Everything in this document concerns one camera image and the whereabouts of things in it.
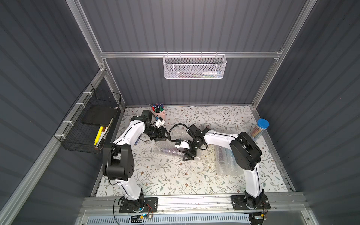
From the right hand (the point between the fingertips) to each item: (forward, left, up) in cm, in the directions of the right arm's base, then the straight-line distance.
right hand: (186, 153), depth 91 cm
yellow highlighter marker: (-2, +45, +26) cm, 52 cm away
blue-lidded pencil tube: (+11, -46, +17) cm, 51 cm away
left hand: (+4, +10, +12) cm, 16 cm away
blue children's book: (+7, +35, 0) cm, 36 cm away
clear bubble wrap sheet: (+6, +18, +2) cm, 19 cm away
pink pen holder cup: (+29, +18, +7) cm, 35 cm away
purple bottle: (0, +9, +3) cm, 10 cm away
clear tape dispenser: (+21, -16, +3) cm, 26 cm away
